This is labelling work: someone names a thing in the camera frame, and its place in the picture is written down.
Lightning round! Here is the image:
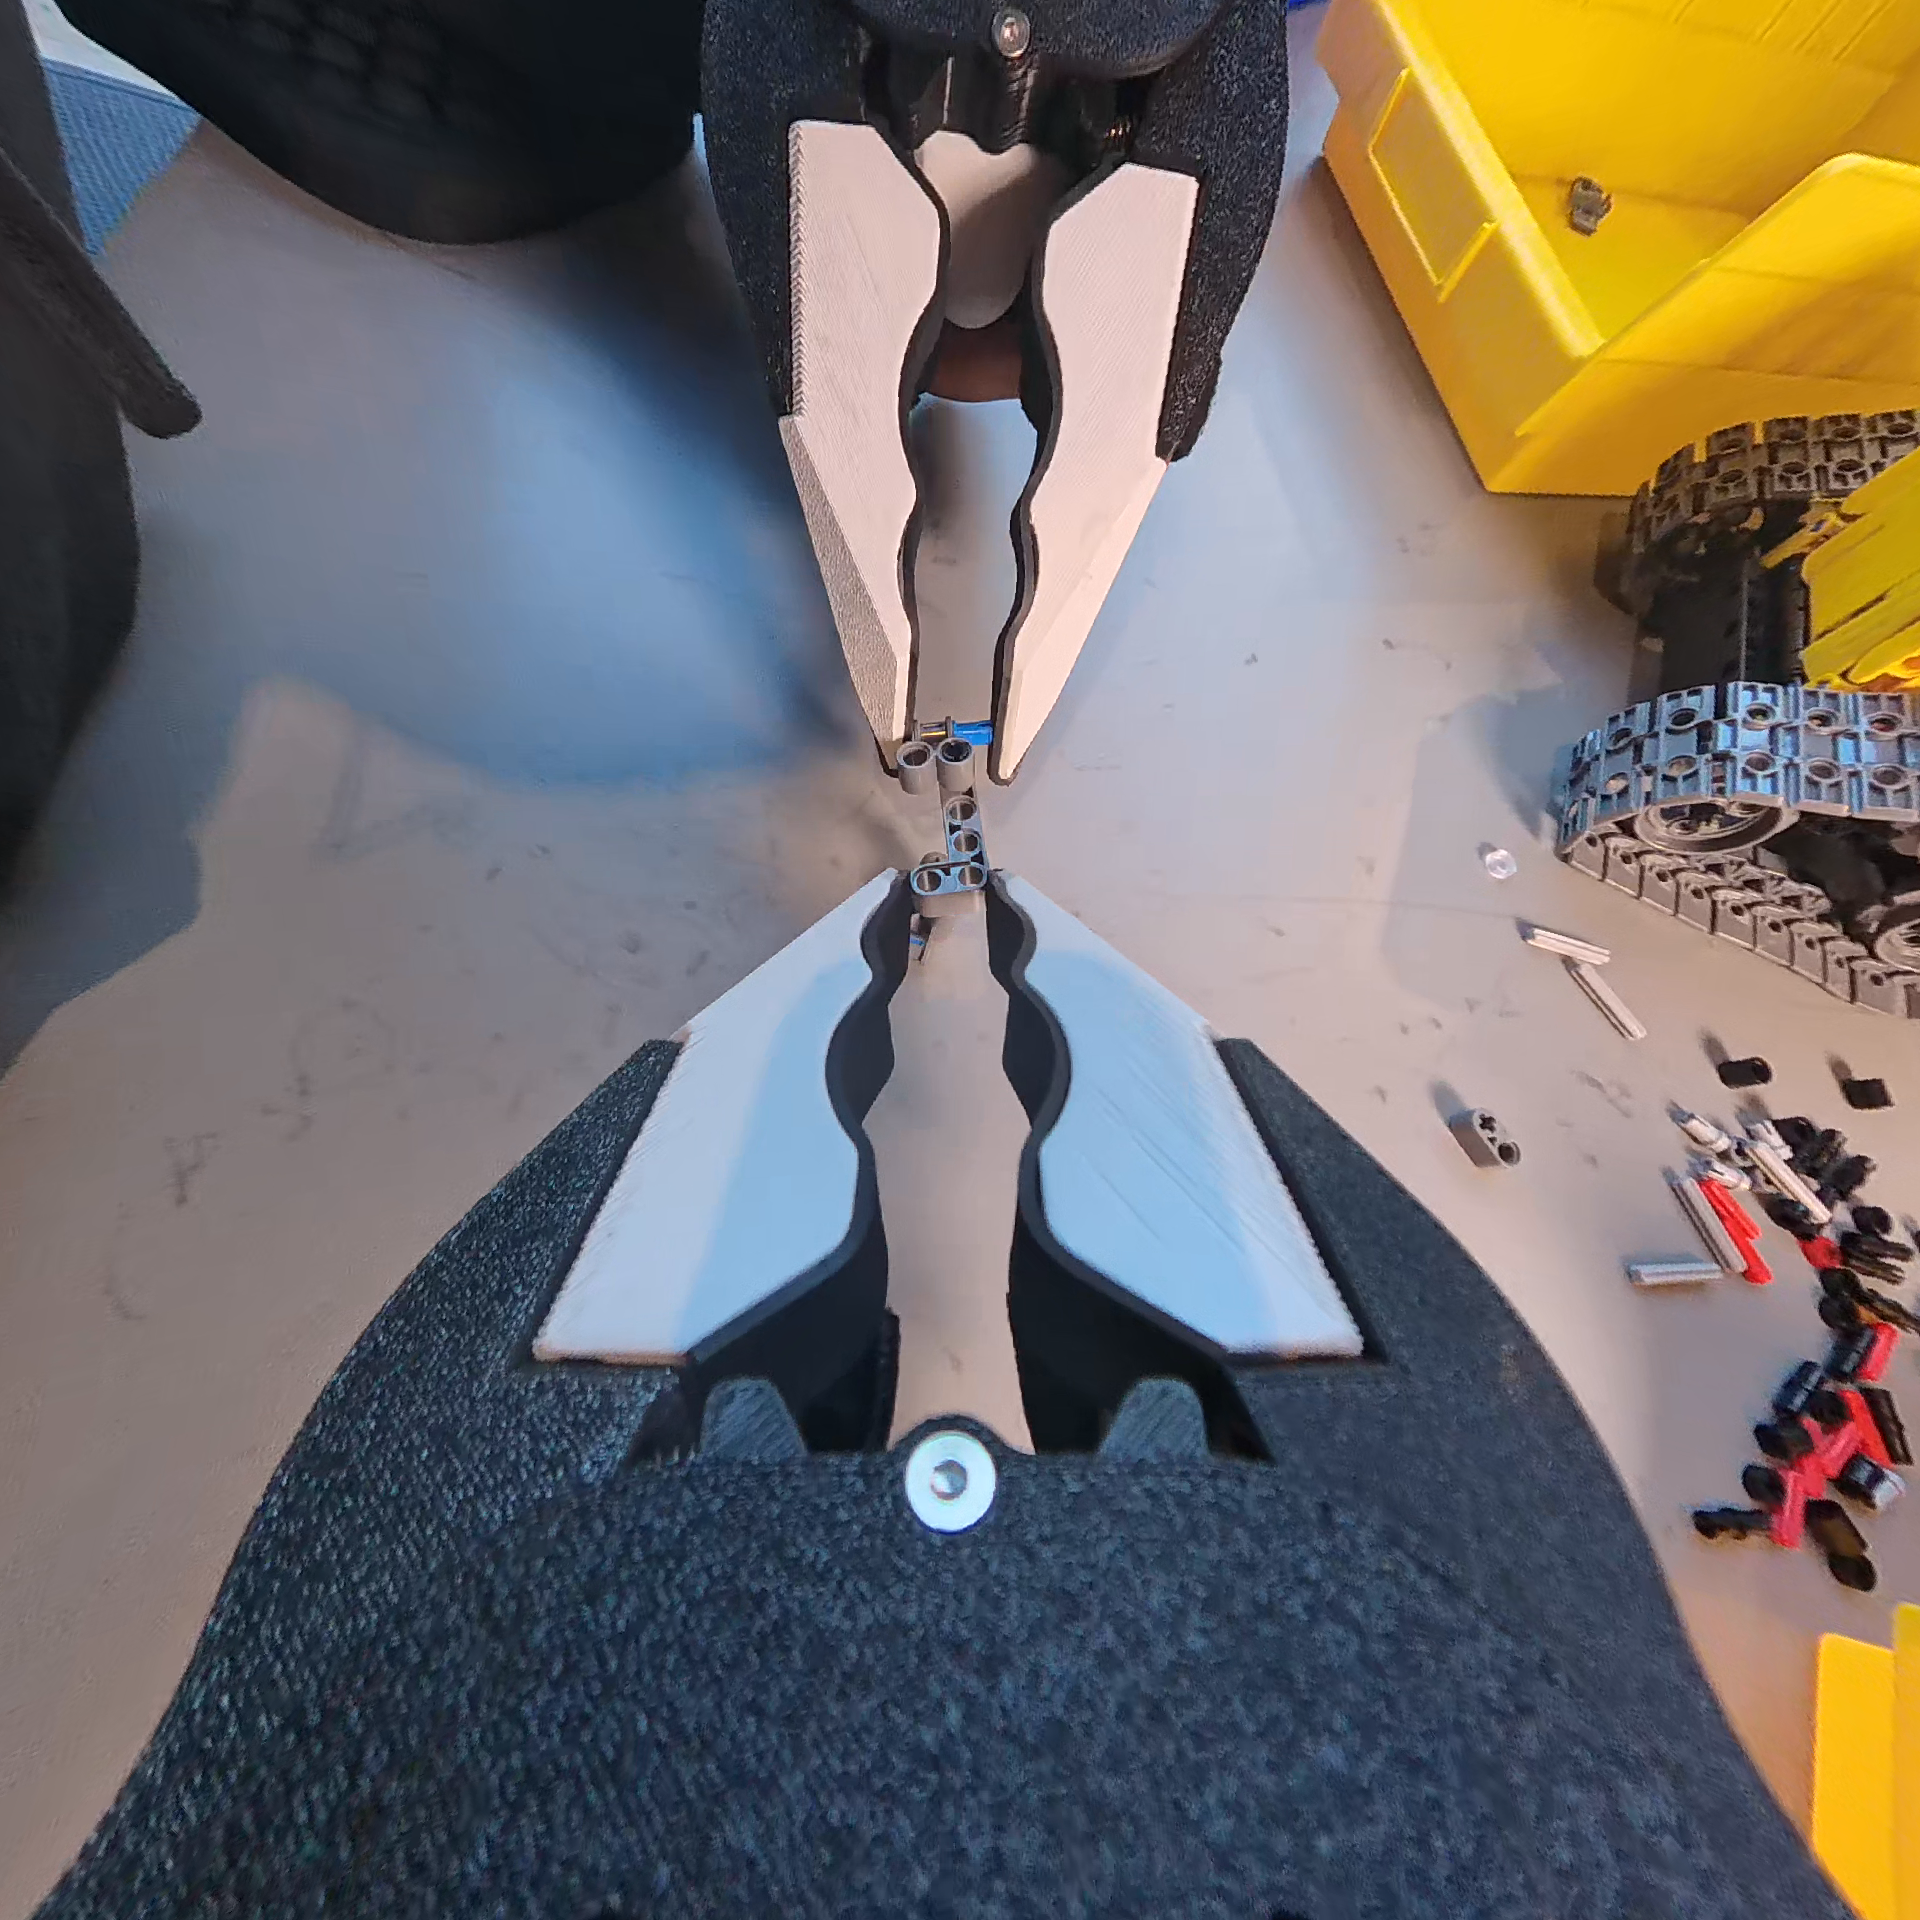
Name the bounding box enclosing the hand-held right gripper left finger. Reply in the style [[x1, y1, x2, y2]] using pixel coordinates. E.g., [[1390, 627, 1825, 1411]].
[[532, 867, 916, 1370]]

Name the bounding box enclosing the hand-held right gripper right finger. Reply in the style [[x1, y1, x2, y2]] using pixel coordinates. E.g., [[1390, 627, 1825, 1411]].
[[981, 871, 1370, 1365]]

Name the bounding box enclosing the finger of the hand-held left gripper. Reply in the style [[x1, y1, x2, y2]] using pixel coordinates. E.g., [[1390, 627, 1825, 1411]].
[[988, 167, 1205, 786], [778, 121, 953, 762]]

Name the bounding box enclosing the grey L-shaped beam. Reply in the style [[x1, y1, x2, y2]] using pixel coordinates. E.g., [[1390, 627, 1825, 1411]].
[[908, 790, 995, 903]]

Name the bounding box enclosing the grey desk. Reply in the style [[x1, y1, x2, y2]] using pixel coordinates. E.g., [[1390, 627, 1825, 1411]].
[[0, 0, 1920, 1920]]

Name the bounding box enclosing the person's left hand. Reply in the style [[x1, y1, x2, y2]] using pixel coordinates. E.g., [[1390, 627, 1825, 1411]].
[[919, 316, 1044, 404]]

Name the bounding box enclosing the yellow plastic storage bin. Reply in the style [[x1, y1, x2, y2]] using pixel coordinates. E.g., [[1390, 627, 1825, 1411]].
[[1812, 1602, 1920, 1920], [1320, 0, 1920, 499]]

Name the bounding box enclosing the pile of black red connectors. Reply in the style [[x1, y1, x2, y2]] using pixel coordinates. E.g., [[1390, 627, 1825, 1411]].
[[1666, 1101, 1920, 1592]]

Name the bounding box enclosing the yellow tracked toy vehicle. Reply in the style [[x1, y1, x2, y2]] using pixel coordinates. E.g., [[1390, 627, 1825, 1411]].
[[1554, 412, 1920, 1022]]

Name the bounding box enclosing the blue grey fabric seat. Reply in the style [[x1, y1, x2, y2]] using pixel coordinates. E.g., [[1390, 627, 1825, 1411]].
[[44, 60, 205, 252]]

